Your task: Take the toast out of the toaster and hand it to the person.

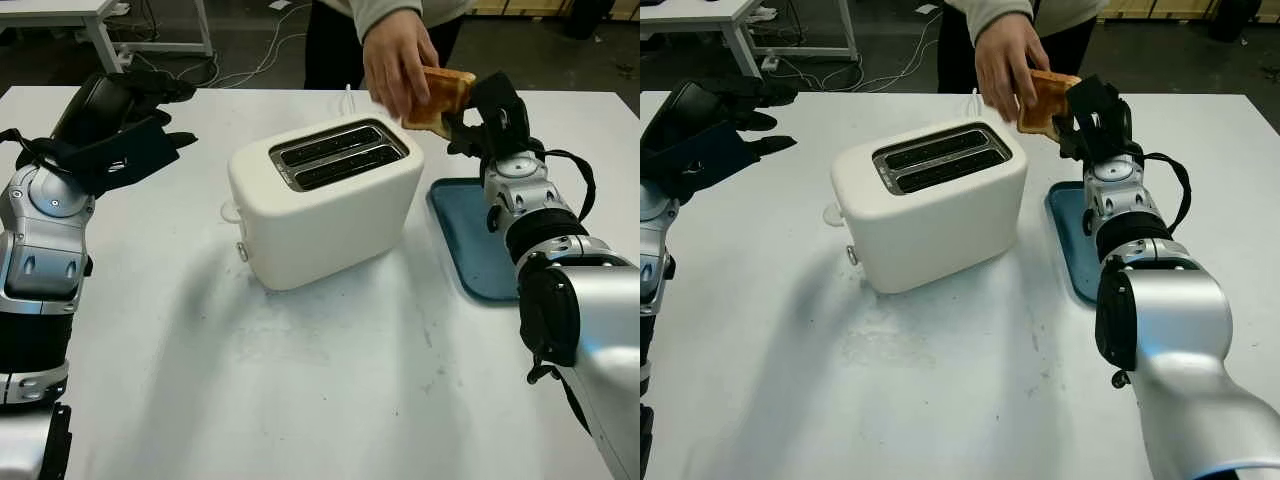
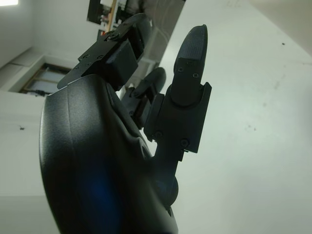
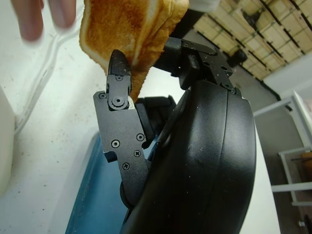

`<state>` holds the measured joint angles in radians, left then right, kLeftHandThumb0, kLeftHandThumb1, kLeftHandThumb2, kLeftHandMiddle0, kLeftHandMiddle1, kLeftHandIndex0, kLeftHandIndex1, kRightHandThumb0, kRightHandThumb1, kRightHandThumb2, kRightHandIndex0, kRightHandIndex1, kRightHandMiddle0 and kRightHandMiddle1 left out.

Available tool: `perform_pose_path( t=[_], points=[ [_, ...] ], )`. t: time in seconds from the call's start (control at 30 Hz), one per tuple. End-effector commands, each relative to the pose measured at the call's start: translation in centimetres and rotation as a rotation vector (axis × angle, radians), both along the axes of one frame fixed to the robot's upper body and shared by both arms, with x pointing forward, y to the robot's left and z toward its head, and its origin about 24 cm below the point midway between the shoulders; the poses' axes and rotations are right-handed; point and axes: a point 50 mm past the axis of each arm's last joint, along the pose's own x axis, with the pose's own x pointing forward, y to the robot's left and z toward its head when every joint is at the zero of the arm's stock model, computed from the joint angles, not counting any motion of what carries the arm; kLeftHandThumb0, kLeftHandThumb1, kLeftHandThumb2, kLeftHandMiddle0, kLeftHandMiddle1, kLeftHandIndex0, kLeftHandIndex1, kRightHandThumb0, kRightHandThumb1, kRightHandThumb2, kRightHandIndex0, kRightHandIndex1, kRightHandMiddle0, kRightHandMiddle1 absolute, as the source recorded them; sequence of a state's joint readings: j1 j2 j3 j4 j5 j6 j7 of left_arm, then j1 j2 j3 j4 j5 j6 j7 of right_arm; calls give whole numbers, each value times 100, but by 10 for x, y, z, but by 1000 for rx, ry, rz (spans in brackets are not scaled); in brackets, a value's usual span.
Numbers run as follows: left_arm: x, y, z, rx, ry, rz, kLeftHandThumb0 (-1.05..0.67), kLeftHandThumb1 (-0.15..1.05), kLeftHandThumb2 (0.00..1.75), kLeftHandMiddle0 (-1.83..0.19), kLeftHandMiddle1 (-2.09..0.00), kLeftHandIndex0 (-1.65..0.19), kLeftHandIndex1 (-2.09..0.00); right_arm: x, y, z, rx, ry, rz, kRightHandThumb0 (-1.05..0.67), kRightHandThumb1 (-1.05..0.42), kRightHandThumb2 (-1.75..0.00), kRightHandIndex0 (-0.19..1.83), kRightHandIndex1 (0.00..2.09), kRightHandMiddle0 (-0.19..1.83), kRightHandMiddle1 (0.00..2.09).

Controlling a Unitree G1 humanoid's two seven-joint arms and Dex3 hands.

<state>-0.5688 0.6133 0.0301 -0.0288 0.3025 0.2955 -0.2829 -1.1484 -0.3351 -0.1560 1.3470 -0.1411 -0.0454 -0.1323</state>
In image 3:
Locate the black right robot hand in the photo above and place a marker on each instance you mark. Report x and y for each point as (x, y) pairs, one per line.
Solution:
(200, 158)

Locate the person's bare hand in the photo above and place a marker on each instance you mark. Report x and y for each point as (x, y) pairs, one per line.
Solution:
(31, 19)

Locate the browned toast slice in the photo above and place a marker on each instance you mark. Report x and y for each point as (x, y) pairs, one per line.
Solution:
(117, 29)

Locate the cream white toaster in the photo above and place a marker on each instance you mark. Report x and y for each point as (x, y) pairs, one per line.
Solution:
(6, 141)

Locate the white background desk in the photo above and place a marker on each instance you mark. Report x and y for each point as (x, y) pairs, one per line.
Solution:
(292, 151)

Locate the dark blue plastic tray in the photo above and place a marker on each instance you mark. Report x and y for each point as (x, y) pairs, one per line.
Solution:
(97, 195)

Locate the stacked wooden crates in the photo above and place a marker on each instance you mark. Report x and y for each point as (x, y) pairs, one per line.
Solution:
(268, 36)

